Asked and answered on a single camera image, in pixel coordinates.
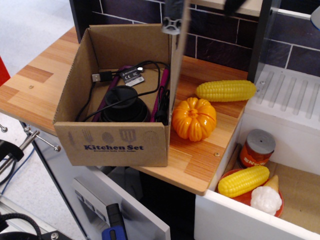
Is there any yellow toy corn on plate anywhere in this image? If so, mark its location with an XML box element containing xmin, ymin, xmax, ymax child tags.
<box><xmin>217</xmin><ymin>165</ymin><xmax>270</xmax><ymax>198</ymax></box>

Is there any black round device in box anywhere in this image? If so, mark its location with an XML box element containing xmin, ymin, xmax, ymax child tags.
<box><xmin>99</xmin><ymin>85</ymin><xmax>150</xmax><ymax>123</ymax></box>

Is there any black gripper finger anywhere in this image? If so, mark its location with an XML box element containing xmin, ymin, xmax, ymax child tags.
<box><xmin>223</xmin><ymin>0</ymin><xmax>246</xmax><ymax>16</ymax></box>
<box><xmin>161</xmin><ymin>0</ymin><xmax>184</xmax><ymax>35</ymax></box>

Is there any beige toy ice cream cone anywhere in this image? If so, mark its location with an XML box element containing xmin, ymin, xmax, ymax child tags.
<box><xmin>263</xmin><ymin>175</ymin><xmax>279</xmax><ymax>193</ymax></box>

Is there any brown Kitchen Set cardboard box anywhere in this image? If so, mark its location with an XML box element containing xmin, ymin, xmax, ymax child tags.
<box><xmin>53</xmin><ymin>0</ymin><xmax>190</xmax><ymax>167</ymax></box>

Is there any orange plastic toy pumpkin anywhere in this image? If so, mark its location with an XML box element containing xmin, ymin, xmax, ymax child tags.
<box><xmin>171</xmin><ymin>97</ymin><xmax>217</xmax><ymax>142</ymax></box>

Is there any white toy oven door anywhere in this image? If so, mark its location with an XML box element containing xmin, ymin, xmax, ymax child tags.
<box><xmin>72</xmin><ymin>173</ymin><xmax>171</xmax><ymax>240</ymax></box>

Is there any blue cable on floor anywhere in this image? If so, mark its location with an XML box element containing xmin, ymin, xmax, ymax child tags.
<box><xmin>0</xmin><ymin>147</ymin><xmax>36</xmax><ymax>196</ymax></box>

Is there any red object at left edge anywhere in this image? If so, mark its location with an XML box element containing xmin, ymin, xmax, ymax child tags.
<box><xmin>0</xmin><ymin>57</ymin><xmax>11</xmax><ymax>86</ymax></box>

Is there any black USB cable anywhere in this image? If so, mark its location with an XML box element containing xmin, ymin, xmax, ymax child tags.
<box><xmin>74</xmin><ymin>59</ymin><xmax>172</xmax><ymax>125</ymax></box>

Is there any purple strap in box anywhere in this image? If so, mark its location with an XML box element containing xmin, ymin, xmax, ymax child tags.
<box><xmin>91</xmin><ymin>65</ymin><xmax>171</xmax><ymax>123</ymax></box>

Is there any yellow toy corn on counter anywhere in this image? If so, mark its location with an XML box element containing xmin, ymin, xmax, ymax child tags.
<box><xmin>195</xmin><ymin>80</ymin><xmax>257</xmax><ymax>102</ymax></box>

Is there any black metal table clamp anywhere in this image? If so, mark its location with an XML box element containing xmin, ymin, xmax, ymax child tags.
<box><xmin>0</xmin><ymin>124</ymin><xmax>62</xmax><ymax>186</ymax></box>

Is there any white toy cauliflower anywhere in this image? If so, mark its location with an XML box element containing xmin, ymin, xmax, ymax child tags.
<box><xmin>250</xmin><ymin>186</ymin><xmax>283</xmax><ymax>216</ymax></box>

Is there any white toy sink cabinet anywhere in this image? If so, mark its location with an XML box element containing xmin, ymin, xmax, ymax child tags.
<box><xmin>194</xmin><ymin>113</ymin><xmax>320</xmax><ymax>240</ymax></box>

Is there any red toy plate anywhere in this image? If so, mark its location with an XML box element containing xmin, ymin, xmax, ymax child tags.
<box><xmin>221</xmin><ymin>173</ymin><xmax>284</xmax><ymax>217</ymax></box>

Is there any orange toy soup can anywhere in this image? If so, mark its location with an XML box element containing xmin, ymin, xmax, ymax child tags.
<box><xmin>238</xmin><ymin>129</ymin><xmax>276</xmax><ymax>169</ymax></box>

